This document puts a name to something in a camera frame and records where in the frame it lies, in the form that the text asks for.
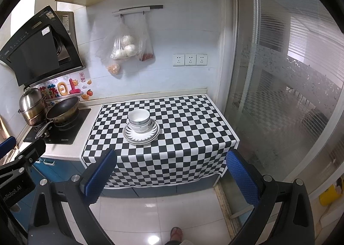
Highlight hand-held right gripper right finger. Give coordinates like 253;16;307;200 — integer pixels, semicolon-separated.
226;150;315;245

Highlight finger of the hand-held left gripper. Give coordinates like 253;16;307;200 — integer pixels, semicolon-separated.
0;136;17;158
11;139;47;172

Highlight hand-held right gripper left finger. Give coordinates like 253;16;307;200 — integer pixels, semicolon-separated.
28;148;118;245

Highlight large plain white plate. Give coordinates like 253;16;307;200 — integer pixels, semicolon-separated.
123;124;161;145

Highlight white bowl black rim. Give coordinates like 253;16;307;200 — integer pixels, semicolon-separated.
128;109;150;125
129;122;150;133

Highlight white plate black striped rim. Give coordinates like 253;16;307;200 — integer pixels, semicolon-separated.
125;119;160;141

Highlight steel steamer pot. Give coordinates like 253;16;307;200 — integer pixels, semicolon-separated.
18;87;48;127

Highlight black gas stove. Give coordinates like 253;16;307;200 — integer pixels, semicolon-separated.
23;108;92;145

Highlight black white checkered tablecloth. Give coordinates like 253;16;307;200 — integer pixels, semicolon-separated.
80;94;240;188

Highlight person's foot in sandal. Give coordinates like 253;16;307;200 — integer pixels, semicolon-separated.
164;227;194;245

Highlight yellow plastic container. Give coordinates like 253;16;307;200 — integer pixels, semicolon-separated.
318;177;341;207

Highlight black range hood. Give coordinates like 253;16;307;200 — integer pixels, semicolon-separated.
0;6;85;88

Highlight plastic bag of orange food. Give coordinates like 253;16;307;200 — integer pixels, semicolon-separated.
95;27;121;76

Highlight frosted glass sliding door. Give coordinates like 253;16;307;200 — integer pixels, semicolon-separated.
223;0;344;221

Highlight plastic bag of red food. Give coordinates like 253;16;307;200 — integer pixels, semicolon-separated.
136;15;155;62

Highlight plastic bag of white buns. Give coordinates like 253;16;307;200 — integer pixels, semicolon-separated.
103;17;136;61

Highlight black wok with steel handle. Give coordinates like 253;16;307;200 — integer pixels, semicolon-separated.
35;96;80;139

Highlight colourful wall stickers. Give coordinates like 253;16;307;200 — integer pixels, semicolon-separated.
38;72;94;106

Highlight white wall hook rail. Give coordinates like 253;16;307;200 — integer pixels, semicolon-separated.
112;5;164;16

